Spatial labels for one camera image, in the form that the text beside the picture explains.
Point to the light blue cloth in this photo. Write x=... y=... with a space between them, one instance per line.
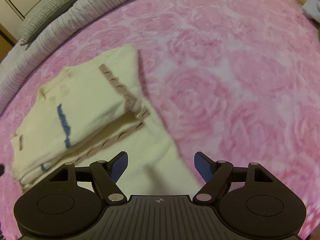
x=311 y=9

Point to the grey checked pillow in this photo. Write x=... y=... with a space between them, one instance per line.
x=40 y=17

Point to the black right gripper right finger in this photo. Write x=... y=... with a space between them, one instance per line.
x=250 y=200

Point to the cream fuzzy knit sweater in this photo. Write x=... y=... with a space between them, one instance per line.
x=91 y=112

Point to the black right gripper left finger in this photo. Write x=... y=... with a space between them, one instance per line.
x=70 y=199

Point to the pink rose pattern blanket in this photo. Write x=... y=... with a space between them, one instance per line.
x=235 y=79

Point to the grey striped folded quilt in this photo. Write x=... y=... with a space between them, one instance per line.
x=22 y=60

